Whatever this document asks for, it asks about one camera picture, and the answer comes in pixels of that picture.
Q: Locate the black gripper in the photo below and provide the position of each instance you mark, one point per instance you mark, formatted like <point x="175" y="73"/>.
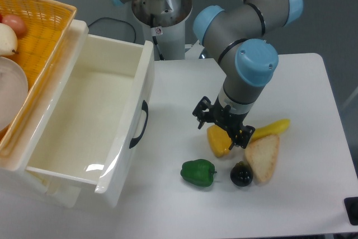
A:
<point x="221" y="116"/>

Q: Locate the yellow bell pepper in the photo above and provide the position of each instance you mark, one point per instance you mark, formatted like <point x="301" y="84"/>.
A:
<point x="219" y="141"/>

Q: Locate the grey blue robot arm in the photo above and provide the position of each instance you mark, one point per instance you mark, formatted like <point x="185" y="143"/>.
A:
<point x="235" y="41"/>

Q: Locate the green bell pepper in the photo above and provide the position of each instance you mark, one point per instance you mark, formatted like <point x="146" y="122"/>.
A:
<point x="198" y="172"/>

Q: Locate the bread slice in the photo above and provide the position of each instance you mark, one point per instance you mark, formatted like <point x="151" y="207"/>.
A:
<point x="262" y="156"/>

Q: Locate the yellow banana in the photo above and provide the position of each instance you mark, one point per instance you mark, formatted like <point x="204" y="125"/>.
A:
<point x="275" y="128"/>

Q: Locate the dark purple eggplant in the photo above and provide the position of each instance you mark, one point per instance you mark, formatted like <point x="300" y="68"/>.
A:
<point x="241" y="174"/>

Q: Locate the white plastic drawer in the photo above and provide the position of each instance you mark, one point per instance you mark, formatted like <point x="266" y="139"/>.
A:
<point x="90" y="136"/>

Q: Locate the black object at edge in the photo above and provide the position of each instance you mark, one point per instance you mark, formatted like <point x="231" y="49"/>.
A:
<point x="351" y="205"/>

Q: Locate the yellow woven basket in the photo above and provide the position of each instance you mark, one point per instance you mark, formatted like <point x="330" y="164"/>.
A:
<point x="47" y="22"/>

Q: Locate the beige round plate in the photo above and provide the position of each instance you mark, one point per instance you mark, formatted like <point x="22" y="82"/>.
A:
<point x="14" y="90"/>

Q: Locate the white pear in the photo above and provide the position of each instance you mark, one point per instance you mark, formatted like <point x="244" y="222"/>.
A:
<point x="8" y="42"/>

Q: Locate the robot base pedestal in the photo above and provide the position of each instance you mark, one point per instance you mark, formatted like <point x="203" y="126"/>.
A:
<point x="163" y="23"/>

